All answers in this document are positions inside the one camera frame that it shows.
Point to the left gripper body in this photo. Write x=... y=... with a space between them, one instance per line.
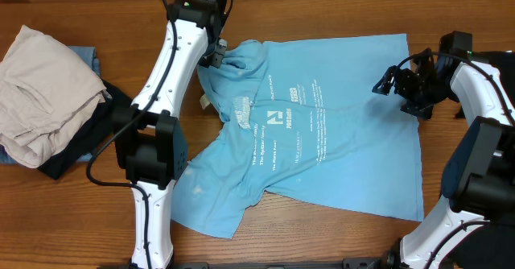
x=215 y=56

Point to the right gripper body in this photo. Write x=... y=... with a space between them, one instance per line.
x=424 y=88

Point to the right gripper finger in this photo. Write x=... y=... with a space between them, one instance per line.
x=384 y=85
x=422 y=112

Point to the light blue printed t-shirt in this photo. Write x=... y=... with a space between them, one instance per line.
x=300 y=120

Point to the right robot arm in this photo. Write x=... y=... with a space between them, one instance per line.
x=477 y=184

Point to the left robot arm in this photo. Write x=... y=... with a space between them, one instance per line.
x=148 y=138

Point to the black t-shirt right pile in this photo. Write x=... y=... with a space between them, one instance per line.
x=492 y=247

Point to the beige folded garment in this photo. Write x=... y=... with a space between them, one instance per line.
x=47 y=94

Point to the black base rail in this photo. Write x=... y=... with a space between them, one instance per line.
x=277 y=265

